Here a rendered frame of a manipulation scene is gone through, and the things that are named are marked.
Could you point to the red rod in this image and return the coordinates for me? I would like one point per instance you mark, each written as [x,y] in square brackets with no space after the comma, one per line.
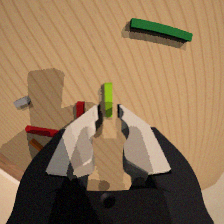
[79,109]
[41,131]

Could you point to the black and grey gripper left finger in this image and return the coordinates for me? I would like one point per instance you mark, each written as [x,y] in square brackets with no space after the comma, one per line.
[68,155]

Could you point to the grey rod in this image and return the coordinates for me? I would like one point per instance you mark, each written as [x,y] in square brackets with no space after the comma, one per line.
[22,101]

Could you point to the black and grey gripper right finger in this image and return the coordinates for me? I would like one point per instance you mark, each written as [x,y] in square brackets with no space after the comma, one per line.
[149,154]

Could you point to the orange rod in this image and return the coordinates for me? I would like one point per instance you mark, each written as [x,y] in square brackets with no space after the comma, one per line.
[36,144]

